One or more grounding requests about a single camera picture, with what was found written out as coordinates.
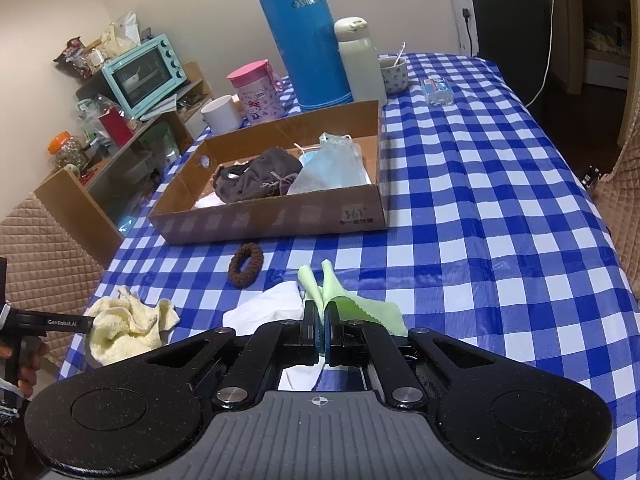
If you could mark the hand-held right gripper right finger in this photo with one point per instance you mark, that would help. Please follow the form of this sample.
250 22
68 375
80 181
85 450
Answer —
330 327

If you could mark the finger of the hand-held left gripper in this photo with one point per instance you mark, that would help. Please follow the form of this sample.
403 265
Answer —
50 323

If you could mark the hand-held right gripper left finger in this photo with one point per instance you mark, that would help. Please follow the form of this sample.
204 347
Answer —
311 322

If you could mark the green cloth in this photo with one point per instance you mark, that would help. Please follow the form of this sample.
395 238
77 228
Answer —
370 312

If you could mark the pale yellow towel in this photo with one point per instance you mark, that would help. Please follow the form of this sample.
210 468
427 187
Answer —
125 325

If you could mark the brown cardboard box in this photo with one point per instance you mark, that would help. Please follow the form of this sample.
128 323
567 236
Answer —
270 220

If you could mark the dark brown cloth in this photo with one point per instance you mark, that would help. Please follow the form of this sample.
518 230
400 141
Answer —
260 170

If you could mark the clear plastic packaged mask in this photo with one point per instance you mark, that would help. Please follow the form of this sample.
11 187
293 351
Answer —
330 147

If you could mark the person's left hand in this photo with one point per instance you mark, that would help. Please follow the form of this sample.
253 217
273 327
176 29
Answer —
39 355

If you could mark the beige quilted chair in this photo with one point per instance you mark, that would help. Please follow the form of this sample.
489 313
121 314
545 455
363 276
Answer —
625 220
40 260

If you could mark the brown hair scrunchie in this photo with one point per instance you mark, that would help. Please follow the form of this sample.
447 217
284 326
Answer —
233 270

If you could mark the wooden shelf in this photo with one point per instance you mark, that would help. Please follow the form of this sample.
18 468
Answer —
70 205

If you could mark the orange lidded jar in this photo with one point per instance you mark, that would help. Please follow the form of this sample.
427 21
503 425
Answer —
67 152

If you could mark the blue checkered tablecloth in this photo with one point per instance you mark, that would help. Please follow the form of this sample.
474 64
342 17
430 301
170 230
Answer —
475 185

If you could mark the white mug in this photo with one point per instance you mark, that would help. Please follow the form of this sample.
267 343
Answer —
222 115

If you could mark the pink lidded cup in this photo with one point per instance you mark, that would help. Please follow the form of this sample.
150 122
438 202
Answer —
257 97

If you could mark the stack of papers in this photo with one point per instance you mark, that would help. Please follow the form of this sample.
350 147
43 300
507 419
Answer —
159 109

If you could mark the small patterned cup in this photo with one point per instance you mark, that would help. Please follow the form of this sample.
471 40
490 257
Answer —
394 80

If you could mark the white insulated bottle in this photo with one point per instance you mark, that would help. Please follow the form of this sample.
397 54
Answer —
357 70

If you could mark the teal toaster oven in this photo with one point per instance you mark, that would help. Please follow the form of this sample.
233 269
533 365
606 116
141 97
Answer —
140 72

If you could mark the brown snack packet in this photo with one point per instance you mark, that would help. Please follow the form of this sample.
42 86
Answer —
75 55

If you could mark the blue thermos flask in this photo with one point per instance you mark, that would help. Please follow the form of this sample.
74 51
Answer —
305 45

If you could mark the white spoon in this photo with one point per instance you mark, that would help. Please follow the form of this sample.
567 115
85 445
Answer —
399 55

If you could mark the white paper bag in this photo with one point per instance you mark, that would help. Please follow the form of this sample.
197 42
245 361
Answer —
122 35

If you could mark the small black object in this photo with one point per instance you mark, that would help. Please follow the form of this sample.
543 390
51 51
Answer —
590 177

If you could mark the black refrigerator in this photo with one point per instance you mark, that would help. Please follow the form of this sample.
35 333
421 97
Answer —
505 20

